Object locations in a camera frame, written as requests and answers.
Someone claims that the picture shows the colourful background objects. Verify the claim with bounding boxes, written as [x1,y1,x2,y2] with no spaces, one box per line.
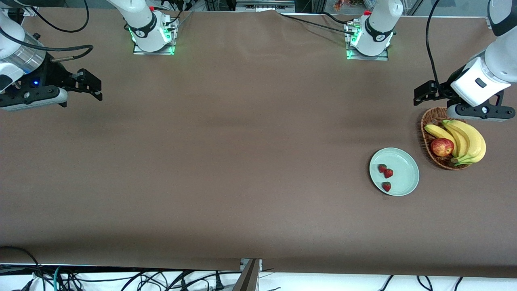
[333,0,366,12]

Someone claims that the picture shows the black cable on table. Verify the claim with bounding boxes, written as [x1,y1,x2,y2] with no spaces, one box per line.
[277,11,358,37]

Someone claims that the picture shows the brown table cover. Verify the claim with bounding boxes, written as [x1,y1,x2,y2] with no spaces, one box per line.
[0,7,517,279]

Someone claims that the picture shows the grey device box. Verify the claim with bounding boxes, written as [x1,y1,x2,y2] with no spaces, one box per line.
[235,0,296,13]

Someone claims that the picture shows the yellow banana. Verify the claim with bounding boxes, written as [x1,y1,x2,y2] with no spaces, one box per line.
[444,120,487,167]
[424,124,459,157]
[441,120,471,159]

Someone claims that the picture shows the red apple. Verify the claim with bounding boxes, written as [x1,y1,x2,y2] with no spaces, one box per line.
[430,138,455,157]

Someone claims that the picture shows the brown wicker basket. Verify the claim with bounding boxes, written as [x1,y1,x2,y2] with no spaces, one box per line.
[420,107,472,171]

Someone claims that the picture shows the pale green plate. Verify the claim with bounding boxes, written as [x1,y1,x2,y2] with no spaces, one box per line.
[369,147,420,197]

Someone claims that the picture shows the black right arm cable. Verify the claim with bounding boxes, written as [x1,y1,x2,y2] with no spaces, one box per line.
[0,0,94,63]

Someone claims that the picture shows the aluminium profile post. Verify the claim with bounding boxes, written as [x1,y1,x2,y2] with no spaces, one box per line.
[233,258,263,291]

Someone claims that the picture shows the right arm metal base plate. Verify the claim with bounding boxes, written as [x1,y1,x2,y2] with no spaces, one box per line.
[132,16,177,55]

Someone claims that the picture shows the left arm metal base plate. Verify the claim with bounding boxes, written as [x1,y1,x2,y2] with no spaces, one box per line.
[345,22,389,61]

